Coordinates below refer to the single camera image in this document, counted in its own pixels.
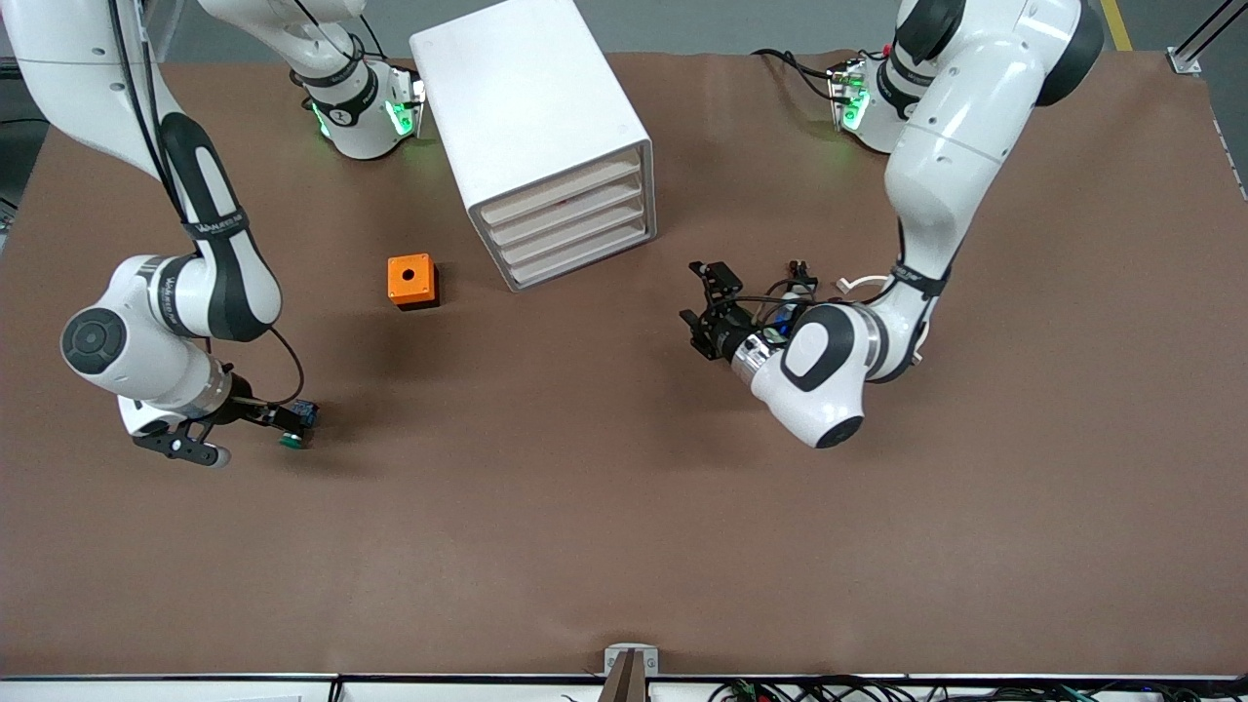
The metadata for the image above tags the green push button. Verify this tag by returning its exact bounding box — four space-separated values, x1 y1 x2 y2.
279 398 321 450

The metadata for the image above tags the white plastic drawer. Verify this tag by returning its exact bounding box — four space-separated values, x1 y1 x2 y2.
495 198 649 267
476 151 646 227
505 219 654 291
486 175 647 247

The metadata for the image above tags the orange button box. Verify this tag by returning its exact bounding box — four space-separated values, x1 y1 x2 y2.
387 253 441 311

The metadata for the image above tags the white drawer cabinet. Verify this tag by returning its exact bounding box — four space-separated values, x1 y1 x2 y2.
409 0 657 293

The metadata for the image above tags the brown table cover mat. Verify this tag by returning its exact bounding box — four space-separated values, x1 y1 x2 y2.
0 49 1248 679

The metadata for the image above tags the black arm base cable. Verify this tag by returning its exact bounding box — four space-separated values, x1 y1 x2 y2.
751 47 841 103

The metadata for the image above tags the white table edge rail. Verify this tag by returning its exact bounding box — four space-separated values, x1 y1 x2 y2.
0 673 1248 702

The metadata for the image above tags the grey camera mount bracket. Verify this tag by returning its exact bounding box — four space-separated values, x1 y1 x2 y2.
600 643 659 702

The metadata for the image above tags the aluminium frame profile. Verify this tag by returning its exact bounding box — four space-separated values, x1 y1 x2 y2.
1167 0 1248 75

